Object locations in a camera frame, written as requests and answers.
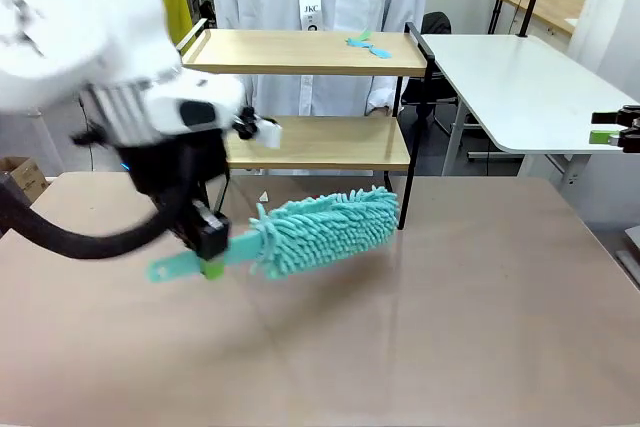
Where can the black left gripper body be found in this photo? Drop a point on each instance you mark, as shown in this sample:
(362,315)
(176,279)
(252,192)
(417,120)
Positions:
(170,167)

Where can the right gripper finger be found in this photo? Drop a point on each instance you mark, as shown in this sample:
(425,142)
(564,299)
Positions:
(605,137)
(627,116)

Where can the teal microfibre duster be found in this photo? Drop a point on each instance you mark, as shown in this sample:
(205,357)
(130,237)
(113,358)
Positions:
(325,232)

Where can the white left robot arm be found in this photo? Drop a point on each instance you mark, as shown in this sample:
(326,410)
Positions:
(75,22)

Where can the person's left forearm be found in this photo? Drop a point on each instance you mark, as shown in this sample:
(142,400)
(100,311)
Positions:
(382,94)

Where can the two-tier wooden shelf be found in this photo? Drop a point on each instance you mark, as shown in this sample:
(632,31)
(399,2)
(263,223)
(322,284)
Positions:
(300,52)

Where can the white paper scrap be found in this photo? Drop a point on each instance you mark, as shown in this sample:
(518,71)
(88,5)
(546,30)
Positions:
(264,198)

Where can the white side table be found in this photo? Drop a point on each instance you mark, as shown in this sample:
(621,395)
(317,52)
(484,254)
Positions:
(525,87)

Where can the wooden desk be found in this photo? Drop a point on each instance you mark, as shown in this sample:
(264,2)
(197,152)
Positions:
(550,7)

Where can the cardboard box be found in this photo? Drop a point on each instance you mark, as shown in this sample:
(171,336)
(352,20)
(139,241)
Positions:
(27,179)

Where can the black chair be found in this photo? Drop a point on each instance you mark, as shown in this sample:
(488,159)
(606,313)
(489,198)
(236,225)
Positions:
(439,24)

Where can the white name badge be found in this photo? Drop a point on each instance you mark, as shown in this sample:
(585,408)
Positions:
(310,9)

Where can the green paper scrap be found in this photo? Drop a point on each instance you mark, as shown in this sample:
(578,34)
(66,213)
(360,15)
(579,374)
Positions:
(365,35)

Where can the teal paper scrap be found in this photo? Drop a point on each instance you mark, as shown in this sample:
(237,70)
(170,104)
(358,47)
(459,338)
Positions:
(382,53)

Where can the grey metal bracket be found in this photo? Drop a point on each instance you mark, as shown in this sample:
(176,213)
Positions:
(632,257)

